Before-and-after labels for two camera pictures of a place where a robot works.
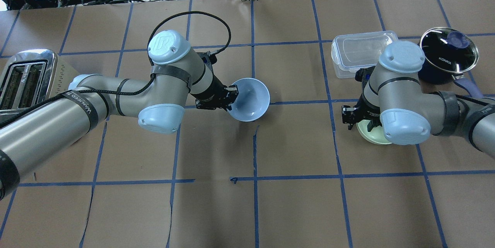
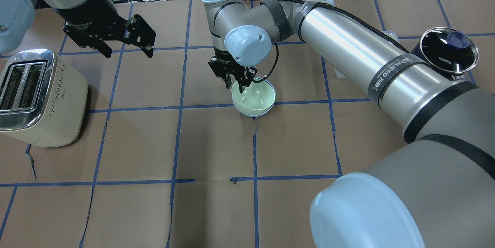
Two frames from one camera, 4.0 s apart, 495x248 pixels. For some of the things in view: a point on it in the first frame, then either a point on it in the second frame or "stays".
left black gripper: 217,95 -> 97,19
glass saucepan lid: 449,49 stays
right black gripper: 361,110 -> 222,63
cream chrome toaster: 30,76 stays
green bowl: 376,135 -> 258,98
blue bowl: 253,100 -> 262,114
